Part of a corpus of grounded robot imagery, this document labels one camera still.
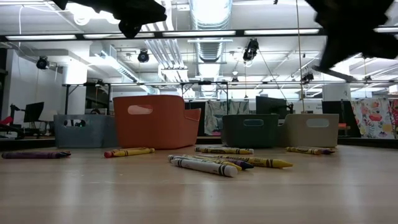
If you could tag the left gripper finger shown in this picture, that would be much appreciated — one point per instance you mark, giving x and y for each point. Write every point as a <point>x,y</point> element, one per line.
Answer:
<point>152,12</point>

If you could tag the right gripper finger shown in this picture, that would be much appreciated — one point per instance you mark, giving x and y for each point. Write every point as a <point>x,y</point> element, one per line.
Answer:
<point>329,56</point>

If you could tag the yellow crayon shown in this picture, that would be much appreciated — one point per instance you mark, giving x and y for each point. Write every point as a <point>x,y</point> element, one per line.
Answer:
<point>303,151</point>
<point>136,152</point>
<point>228,165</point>
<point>224,151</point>
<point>267,162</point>

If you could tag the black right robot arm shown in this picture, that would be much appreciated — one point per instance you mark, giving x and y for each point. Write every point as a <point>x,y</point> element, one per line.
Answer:
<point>382,37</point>

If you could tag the thin beige pole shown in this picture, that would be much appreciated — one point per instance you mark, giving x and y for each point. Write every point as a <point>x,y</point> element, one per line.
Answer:
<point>299,56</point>

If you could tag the black ceiling spotlight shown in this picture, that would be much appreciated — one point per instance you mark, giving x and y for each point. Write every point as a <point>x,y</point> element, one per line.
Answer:
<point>143,57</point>
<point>43,63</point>
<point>235,81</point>
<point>308,77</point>
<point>251,49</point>

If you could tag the white light strip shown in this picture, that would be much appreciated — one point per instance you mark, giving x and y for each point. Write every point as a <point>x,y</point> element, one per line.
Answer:
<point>199,33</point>
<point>99,35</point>
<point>280,31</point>
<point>40,37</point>
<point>385,30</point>

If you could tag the dark partition panel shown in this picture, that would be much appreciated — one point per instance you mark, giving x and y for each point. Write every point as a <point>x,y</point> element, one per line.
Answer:
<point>349,118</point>

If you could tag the floral cloth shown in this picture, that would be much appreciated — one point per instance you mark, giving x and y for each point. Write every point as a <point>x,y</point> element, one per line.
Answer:
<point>373,118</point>
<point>217,118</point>

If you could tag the white plastic bin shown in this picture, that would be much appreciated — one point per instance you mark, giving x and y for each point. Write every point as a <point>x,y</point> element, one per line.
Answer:
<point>311,135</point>

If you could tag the black overhead beam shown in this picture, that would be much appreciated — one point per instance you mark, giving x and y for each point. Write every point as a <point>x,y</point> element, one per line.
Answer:
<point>239,31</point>

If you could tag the person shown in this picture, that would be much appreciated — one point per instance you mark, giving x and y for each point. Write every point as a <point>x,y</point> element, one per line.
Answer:
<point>94,112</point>

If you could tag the teal plastic bin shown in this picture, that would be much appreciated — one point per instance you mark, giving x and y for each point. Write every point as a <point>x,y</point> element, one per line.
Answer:
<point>250,133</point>

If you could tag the orange plastic bin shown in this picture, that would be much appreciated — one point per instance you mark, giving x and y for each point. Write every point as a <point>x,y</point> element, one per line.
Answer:
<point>155,127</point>

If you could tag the smoky grey plastic bin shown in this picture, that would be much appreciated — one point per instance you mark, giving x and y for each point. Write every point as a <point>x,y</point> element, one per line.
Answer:
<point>84,137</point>

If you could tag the white crayon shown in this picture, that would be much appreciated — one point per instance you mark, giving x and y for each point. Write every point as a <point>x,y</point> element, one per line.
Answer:
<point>202,166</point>
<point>230,147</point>
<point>174,157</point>

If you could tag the red chair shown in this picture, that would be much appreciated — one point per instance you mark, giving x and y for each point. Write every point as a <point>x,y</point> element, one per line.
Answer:
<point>6,120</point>

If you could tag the silver ventilation duct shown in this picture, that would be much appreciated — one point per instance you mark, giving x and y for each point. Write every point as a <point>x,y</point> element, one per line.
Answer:
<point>211,49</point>

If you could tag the black background table frame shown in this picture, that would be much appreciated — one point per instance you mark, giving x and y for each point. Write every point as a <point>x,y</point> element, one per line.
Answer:
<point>66,99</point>

